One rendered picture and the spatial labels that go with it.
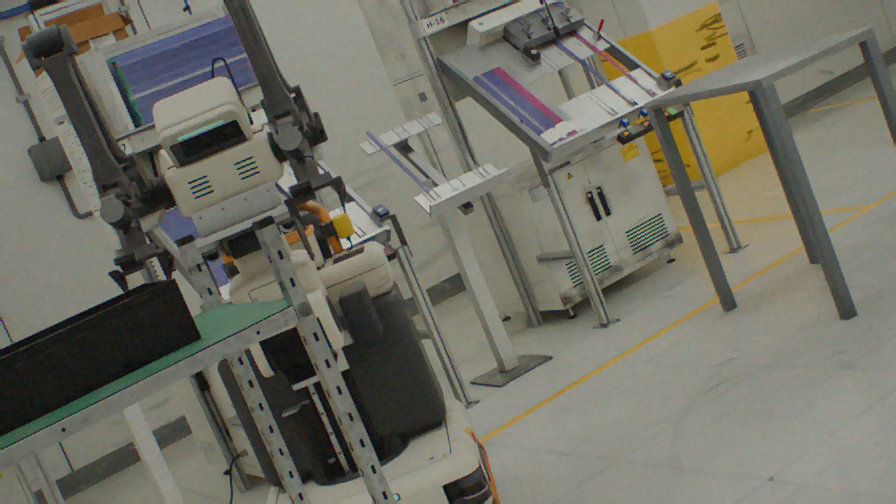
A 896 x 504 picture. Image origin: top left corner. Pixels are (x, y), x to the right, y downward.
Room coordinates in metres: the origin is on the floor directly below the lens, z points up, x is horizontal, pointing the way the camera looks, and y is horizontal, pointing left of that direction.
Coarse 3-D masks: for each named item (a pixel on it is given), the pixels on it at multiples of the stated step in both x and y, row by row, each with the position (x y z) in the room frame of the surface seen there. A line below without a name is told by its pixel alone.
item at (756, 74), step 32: (864, 32) 4.06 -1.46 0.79; (736, 64) 4.60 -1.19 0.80; (768, 64) 4.20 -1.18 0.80; (800, 64) 3.97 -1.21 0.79; (672, 96) 4.42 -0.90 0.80; (704, 96) 4.23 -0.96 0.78; (768, 96) 3.93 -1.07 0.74; (768, 128) 4.68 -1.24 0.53; (672, 160) 4.55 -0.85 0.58; (800, 160) 3.93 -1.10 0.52; (800, 192) 3.93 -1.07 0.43; (704, 224) 4.56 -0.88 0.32; (800, 224) 4.69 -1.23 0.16; (704, 256) 4.57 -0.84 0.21; (832, 256) 3.93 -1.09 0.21; (832, 288) 3.94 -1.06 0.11
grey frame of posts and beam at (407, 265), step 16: (32, 16) 4.79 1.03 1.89; (32, 32) 4.82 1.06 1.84; (256, 96) 5.08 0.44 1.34; (144, 144) 4.85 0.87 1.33; (320, 192) 5.15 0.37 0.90; (400, 256) 4.70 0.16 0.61; (144, 272) 4.79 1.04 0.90; (416, 272) 4.71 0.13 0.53; (416, 288) 4.70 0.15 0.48; (416, 304) 4.73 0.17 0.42; (432, 320) 4.71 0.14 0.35; (432, 336) 4.71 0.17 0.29; (448, 352) 4.71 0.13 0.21; (448, 368) 4.70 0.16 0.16; (464, 384) 4.71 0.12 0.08; (208, 400) 4.80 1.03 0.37; (464, 400) 4.70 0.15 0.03; (208, 416) 4.79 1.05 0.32; (224, 432) 4.80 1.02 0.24; (224, 448) 4.79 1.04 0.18; (240, 464) 4.80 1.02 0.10; (240, 480) 4.79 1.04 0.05
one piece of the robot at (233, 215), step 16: (256, 192) 3.26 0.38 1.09; (272, 192) 3.26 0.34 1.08; (208, 208) 3.26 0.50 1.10; (224, 208) 3.26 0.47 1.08; (240, 208) 3.26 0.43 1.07; (256, 208) 3.26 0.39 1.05; (272, 208) 3.26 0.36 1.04; (208, 224) 3.26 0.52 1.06; (224, 224) 3.26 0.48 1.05; (240, 224) 3.17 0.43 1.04; (288, 224) 3.30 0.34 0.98; (208, 240) 3.17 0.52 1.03; (240, 240) 3.27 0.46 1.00; (256, 240) 3.27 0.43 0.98; (304, 240) 3.20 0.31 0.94; (208, 256) 3.28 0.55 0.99; (240, 256) 3.28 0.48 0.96
